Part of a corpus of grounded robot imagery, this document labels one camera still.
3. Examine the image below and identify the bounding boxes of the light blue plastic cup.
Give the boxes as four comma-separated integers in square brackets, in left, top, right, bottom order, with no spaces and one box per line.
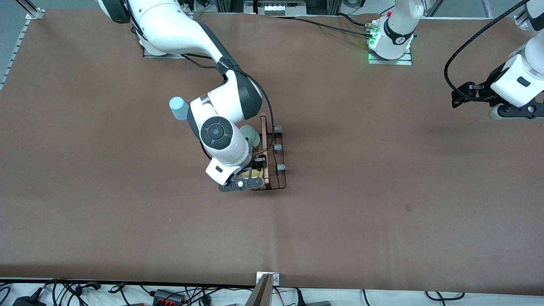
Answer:
[169,96,190,121]

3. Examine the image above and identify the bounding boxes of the brown table cover sheet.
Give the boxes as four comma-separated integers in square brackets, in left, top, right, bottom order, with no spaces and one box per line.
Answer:
[0,9,544,296]

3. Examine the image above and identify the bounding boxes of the black looped floor cable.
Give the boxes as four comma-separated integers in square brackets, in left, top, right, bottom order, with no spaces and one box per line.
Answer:
[424,291,465,301]

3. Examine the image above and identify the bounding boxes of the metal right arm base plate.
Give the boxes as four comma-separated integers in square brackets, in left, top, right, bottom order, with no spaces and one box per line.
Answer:
[142,42,187,59]

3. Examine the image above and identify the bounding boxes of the black cable to arm base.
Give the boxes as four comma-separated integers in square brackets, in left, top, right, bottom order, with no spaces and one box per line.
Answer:
[269,13,374,40]

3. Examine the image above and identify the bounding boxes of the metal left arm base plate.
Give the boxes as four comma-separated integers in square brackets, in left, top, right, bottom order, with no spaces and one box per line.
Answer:
[368,48,413,66]

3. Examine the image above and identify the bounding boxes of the grey electrical module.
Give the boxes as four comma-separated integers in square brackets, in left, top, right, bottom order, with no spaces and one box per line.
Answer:
[244,0,307,16]

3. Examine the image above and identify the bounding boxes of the perforated aluminium rail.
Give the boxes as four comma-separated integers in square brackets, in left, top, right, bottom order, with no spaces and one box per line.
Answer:
[0,8,44,91]

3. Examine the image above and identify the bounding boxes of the small metal edge bracket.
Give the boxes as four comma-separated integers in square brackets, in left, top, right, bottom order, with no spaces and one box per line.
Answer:
[256,272,280,286]

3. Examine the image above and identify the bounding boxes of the tangled black floor cables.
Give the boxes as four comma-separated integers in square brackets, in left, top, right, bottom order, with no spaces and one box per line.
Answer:
[0,278,145,306]

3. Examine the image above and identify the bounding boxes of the black power adapter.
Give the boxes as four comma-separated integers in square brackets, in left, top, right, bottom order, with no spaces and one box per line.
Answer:
[12,295,46,306]

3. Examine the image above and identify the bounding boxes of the aluminium corner profile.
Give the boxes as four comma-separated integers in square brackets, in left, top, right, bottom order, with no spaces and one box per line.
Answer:
[513,8,532,29]

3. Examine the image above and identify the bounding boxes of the black wire cup holder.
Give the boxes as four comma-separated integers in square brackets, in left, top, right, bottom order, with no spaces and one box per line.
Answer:
[251,112,288,191]

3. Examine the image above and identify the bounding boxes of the brown slanted post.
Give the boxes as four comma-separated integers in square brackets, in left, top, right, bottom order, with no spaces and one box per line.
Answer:
[245,273,273,306]

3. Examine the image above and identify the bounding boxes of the grey connector box orange levers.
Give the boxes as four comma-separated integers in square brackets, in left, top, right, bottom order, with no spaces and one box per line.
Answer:
[152,289,186,305]

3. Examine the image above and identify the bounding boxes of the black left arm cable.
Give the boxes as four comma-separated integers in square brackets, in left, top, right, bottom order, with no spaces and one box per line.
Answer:
[443,0,530,96]

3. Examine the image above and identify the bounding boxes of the pale green plastic cup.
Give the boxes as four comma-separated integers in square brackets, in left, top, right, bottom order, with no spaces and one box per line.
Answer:
[240,125,261,147]

